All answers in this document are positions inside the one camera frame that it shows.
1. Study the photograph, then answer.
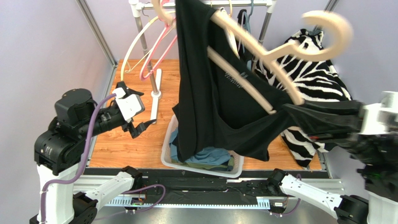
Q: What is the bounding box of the white plastic basket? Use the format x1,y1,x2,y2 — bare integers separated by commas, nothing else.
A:
160,115,244,178

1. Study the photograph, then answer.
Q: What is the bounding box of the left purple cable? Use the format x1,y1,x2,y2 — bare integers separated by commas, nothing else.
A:
39,93,117,224

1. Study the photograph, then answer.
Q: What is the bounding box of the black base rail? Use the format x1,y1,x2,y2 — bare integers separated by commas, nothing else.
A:
74,168,342,210

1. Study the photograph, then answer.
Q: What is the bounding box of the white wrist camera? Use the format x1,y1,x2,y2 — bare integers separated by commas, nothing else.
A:
359,91,398,135
112,90,145,121

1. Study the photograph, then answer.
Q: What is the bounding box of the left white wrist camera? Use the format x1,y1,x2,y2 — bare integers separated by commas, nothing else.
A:
112,90,145,121

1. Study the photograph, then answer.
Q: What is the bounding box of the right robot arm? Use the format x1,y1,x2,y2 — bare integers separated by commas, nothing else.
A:
266,91,398,224

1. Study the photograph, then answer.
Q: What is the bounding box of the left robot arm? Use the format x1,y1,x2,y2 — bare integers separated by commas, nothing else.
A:
30,81,153,224

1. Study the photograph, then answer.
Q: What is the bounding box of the blue tank top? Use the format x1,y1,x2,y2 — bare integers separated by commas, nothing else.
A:
169,129,234,169

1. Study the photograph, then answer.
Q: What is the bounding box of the zebra print blanket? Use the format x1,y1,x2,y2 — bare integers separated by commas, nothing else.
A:
245,28,354,168

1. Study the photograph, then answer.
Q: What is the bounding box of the green tank top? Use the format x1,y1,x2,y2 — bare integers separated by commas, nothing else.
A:
182,156,235,172

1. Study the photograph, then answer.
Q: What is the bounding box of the pink plastic hanger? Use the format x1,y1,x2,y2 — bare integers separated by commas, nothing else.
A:
139,0,177,81

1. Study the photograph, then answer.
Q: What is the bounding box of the black tank top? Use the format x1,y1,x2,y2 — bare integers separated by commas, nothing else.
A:
172,0,299,163

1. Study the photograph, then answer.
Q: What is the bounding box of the zebra striped tank top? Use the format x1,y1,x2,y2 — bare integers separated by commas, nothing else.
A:
218,7,239,58

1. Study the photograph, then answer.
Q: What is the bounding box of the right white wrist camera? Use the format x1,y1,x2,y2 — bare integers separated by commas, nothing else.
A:
359,91,398,135

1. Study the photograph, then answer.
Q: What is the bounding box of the white clothes rack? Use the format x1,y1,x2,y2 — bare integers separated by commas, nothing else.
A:
128,0,277,124

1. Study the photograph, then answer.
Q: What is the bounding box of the cream plastic hanger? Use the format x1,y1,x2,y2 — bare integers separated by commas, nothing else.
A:
120,11,177,82

